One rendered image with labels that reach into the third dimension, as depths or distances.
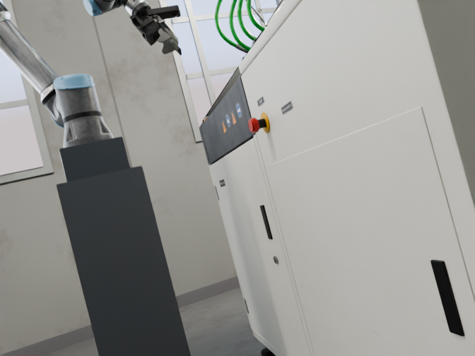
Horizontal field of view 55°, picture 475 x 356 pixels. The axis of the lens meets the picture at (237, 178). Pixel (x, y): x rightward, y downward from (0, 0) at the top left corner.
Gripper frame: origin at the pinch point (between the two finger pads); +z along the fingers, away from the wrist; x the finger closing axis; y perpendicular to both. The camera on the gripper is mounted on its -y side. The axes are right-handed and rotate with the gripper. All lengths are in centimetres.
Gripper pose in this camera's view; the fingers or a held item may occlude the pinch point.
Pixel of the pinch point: (179, 46)
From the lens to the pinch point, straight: 170.2
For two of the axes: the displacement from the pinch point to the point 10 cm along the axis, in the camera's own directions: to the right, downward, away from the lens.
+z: 6.4, 7.5, -1.7
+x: -0.2, -2.1, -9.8
